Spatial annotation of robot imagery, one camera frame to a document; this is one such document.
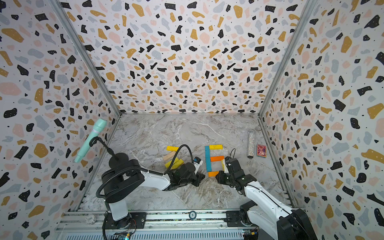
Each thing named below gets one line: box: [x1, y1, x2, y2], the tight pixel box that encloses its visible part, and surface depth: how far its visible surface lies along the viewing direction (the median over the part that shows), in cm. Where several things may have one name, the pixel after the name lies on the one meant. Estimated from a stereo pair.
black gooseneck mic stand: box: [89, 136, 129, 169], surface depth 94 cm
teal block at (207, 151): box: [204, 145, 211, 158], surface depth 102 cm
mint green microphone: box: [74, 118, 107, 163], surface depth 72 cm
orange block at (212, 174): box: [207, 171, 219, 178], surface depth 91 cm
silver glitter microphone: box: [247, 129, 256, 159], surface depth 103 cm
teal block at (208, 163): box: [205, 157, 212, 172], surface depth 97 cm
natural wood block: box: [163, 151, 176, 161], surface depth 99 cm
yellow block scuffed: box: [209, 144, 224, 150], surface depth 105 cm
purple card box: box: [256, 144, 267, 158], surface depth 102 cm
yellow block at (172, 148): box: [166, 145, 180, 152], surface depth 102 cm
